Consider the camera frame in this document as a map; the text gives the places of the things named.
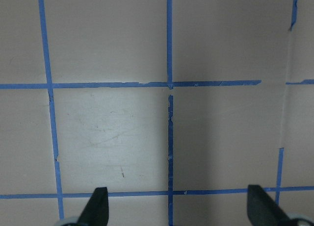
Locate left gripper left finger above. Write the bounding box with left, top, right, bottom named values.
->
left=77, top=187, right=108, bottom=226

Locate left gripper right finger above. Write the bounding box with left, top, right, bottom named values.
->
left=247, top=185, right=301, bottom=226

